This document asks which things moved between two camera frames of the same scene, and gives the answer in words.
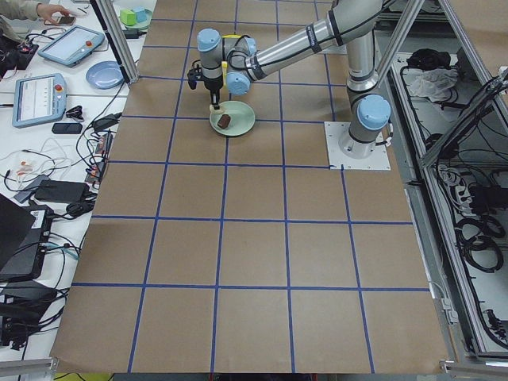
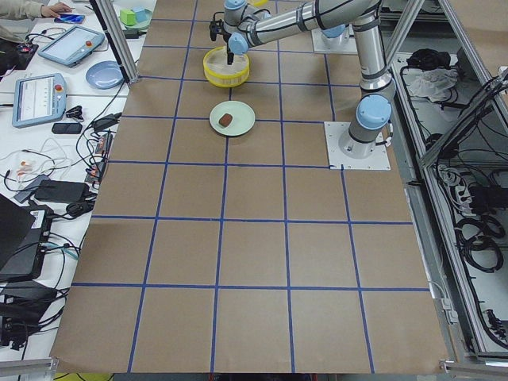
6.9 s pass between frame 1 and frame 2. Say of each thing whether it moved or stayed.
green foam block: stayed
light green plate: stayed
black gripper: moved
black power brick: stayed
